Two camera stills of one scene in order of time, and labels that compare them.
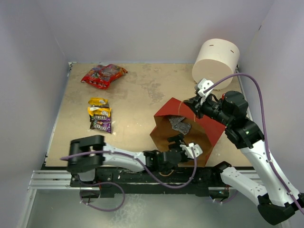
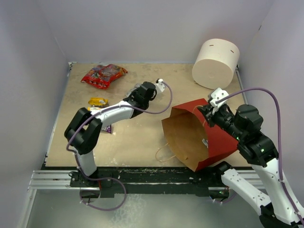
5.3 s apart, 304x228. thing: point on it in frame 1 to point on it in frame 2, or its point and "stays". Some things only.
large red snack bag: (100, 77) stays
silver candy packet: (174, 120) to (136, 85)
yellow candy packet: (98, 100) stays
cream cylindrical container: (216, 59) stays
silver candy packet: (183, 127) to (205, 142)
